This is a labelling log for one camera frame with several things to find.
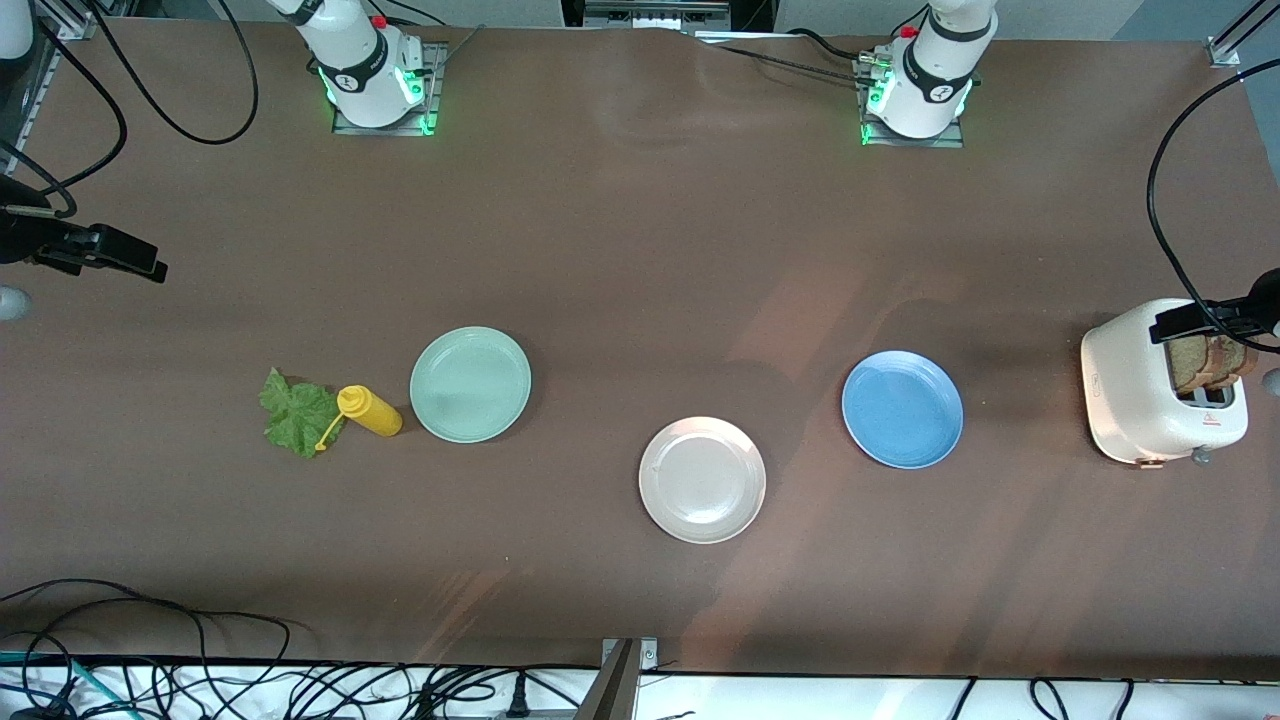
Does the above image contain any brown bread slice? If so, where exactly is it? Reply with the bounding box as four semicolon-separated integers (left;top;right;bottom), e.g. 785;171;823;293
1205;335;1259;389
1170;335;1216;394

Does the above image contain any green lettuce leaf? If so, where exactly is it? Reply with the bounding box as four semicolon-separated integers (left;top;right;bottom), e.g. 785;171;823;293
259;367;346;460

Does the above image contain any yellow squeeze bottle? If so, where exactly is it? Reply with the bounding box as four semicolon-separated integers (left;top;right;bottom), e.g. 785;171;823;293
314;385;404;453

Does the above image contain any blue plate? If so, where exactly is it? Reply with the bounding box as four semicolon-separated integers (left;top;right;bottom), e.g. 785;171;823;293
841;350;965;470

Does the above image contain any mint green plate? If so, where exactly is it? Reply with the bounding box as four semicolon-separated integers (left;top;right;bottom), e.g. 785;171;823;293
409;326;533;444

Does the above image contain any beige plate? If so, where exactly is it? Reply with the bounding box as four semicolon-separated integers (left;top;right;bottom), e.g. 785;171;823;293
638;416;768;545

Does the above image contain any white toaster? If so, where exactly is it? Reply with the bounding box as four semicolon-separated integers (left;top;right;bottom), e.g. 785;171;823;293
1080;298;1249;469

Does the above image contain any black equipment box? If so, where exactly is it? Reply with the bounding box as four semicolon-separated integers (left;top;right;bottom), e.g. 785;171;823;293
560;0;781;41

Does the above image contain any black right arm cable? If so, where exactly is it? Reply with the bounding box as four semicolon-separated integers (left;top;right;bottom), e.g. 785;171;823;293
0;0;261;219

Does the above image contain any aluminium frame profile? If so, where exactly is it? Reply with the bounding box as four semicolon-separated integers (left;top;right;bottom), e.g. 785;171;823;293
1208;0;1280;69
30;0;106;41

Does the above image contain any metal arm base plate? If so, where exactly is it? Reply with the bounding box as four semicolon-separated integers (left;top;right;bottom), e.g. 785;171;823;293
333;40;446;136
860;55;966;149

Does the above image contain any teal floor cable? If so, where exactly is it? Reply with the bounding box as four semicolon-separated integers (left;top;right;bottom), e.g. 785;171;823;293
0;650;106;719

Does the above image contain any black table cable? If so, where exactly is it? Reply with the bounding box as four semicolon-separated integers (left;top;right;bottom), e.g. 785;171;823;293
700;28;881;86

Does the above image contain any grey metal bracket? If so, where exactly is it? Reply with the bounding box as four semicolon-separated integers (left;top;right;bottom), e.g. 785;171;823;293
575;637;661;720

